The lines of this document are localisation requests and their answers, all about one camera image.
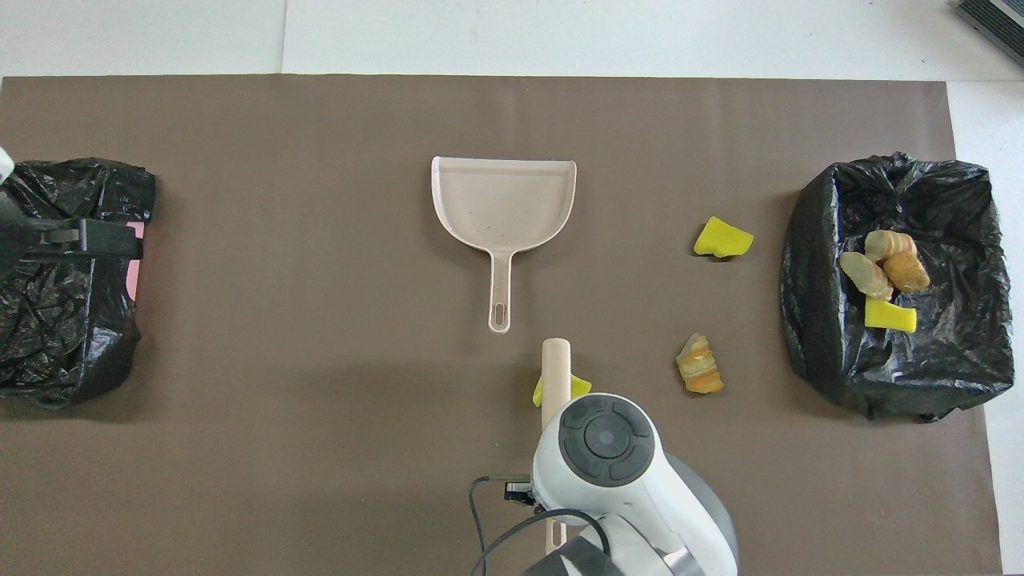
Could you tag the brown bread roll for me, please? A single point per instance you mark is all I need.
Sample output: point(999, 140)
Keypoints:
point(910, 274)

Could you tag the dark ribbed device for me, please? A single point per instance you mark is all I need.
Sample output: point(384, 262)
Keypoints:
point(996, 20)

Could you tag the beige hand brush black bristles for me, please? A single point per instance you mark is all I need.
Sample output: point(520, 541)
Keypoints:
point(556, 368)

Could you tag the black bagged trash bin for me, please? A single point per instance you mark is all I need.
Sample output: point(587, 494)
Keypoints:
point(944, 360)

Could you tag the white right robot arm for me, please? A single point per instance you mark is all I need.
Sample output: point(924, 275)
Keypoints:
point(608, 448)

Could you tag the striped croissant piece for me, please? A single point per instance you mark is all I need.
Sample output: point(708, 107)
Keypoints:
point(888, 244)
point(699, 368)

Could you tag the beige plastic dustpan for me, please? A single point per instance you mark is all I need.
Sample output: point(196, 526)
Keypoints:
point(504, 200)

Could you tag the pale bread chunk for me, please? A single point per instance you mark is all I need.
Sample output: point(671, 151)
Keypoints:
point(866, 276)

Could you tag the brown table mat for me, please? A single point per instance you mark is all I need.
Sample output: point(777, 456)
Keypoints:
point(320, 400)

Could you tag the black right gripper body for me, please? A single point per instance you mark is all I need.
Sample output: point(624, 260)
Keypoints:
point(520, 491)

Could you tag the yellow sponge piece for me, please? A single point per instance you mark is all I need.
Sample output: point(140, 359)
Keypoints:
point(581, 387)
point(890, 314)
point(722, 238)

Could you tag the black bagged pink bin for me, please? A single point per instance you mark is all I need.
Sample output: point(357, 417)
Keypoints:
point(48, 336)

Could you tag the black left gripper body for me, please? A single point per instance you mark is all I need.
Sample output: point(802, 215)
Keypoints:
point(16, 232)

